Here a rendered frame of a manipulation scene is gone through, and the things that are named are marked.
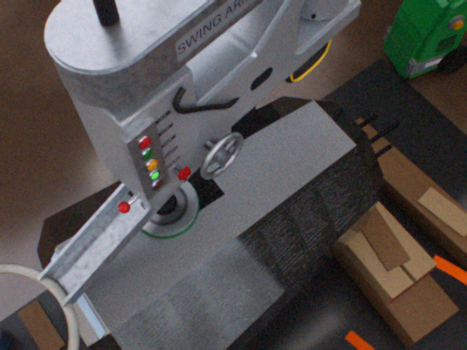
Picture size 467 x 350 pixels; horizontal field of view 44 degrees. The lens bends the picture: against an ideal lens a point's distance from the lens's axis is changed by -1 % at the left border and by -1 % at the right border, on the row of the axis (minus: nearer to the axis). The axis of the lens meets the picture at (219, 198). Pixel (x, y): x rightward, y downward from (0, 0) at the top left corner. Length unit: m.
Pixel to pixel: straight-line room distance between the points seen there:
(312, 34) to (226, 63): 0.35
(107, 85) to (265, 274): 1.01
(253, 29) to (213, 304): 0.87
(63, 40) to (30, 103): 2.12
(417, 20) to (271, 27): 1.64
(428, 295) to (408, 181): 0.54
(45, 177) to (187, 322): 1.39
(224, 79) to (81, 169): 1.65
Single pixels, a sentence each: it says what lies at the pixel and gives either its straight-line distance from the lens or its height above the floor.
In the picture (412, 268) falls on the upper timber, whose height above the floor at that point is 0.25.
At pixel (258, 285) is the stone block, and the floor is 0.69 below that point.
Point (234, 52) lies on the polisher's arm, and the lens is 1.47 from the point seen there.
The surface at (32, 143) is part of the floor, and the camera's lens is 3.13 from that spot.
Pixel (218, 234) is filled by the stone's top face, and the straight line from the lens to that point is 1.84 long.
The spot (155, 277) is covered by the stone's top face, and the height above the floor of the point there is 0.82.
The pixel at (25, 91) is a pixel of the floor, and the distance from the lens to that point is 3.33.
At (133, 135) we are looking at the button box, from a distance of 1.22.
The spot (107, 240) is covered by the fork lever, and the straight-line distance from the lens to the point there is 1.75.
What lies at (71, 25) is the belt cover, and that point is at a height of 1.69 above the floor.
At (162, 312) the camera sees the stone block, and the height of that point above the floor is 0.78.
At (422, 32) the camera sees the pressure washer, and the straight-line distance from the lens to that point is 3.02.
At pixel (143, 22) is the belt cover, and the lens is 1.15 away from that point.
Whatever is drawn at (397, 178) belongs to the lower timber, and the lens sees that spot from 2.79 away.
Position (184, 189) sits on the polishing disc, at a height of 0.85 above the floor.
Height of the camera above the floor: 2.54
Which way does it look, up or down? 65 degrees down
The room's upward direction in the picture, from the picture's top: 5 degrees counter-clockwise
